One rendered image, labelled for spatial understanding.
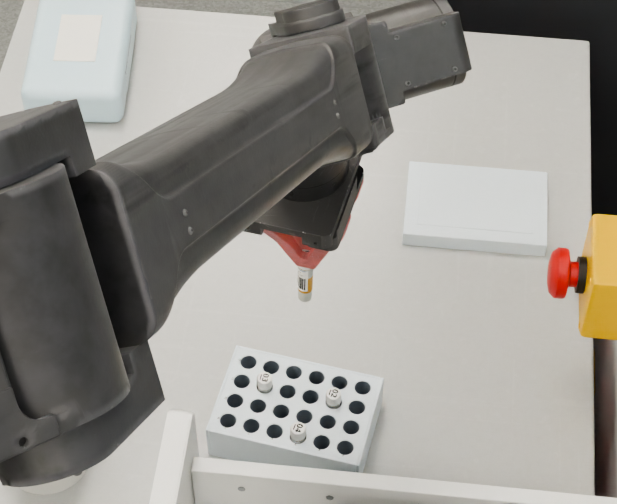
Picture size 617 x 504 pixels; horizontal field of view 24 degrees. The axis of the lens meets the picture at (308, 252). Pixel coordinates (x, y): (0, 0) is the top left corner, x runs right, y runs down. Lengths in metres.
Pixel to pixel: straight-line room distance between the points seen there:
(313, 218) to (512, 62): 0.59
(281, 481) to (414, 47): 0.33
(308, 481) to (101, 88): 0.51
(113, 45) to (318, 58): 0.71
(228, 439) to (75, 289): 0.71
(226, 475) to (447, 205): 0.40
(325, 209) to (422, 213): 0.39
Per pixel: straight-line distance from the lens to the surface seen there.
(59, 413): 0.45
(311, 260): 1.01
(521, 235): 1.30
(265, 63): 0.75
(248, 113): 0.62
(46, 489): 1.17
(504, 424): 1.20
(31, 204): 0.44
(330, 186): 0.93
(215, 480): 1.03
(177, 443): 0.99
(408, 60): 0.86
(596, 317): 1.14
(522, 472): 1.18
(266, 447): 1.14
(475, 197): 1.32
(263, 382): 1.16
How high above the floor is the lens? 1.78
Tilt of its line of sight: 52 degrees down
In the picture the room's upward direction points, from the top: straight up
